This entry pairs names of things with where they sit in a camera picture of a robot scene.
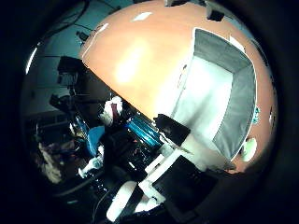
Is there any person in white shirt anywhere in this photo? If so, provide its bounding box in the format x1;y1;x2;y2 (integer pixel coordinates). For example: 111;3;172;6
98;95;124;127

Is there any ceiling light strip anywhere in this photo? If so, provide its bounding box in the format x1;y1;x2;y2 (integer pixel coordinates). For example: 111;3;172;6
25;46;38;75

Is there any pale green round plush toy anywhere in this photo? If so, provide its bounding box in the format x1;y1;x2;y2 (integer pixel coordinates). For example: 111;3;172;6
240;137;259;163

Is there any black camera equipment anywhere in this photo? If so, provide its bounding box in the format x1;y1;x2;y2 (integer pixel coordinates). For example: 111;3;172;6
56;55;83;88

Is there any white bottle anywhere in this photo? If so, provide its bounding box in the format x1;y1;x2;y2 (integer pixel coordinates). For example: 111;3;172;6
78;155;104;179

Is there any white post with black block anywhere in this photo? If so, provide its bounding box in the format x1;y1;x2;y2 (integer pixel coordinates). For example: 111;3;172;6
205;1;226;22

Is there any teal striped plush toy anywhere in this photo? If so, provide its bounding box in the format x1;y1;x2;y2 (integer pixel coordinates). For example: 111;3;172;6
251;105;262;125

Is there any gray fabric box white rim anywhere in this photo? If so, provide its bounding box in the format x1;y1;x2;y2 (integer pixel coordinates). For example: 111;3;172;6
169;27;258;162

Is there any blue chair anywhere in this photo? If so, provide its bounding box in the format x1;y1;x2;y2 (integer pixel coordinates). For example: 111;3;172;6
83;125;107;158

